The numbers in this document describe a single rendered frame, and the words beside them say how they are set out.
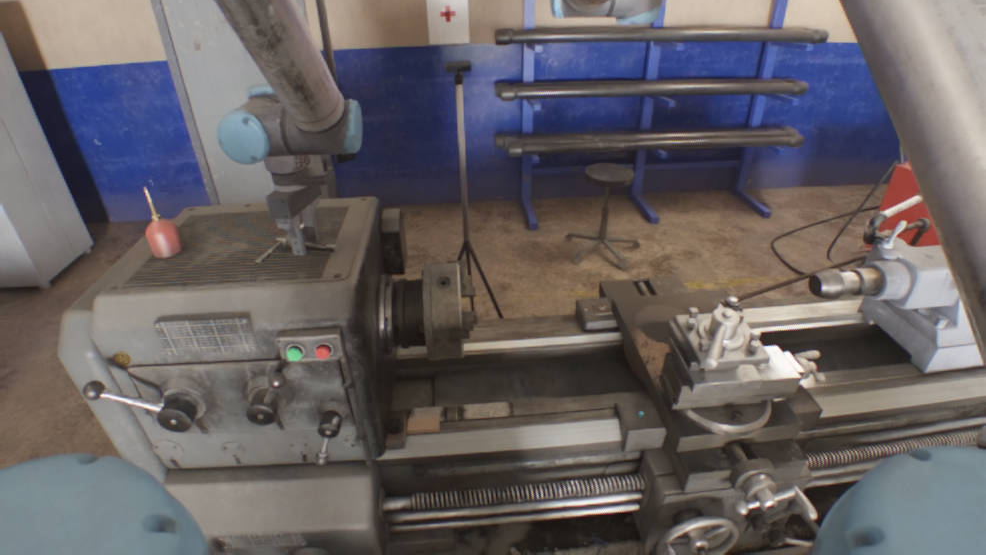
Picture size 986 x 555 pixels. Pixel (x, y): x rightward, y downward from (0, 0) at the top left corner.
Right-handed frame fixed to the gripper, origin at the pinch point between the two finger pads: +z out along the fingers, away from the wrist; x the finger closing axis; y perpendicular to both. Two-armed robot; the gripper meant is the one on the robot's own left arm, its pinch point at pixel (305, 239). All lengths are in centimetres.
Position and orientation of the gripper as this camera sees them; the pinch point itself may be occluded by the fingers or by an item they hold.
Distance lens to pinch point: 116.3
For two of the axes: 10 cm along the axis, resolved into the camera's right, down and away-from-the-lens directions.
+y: -9.8, -0.9, 1.8
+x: -2.0, 5.0, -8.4
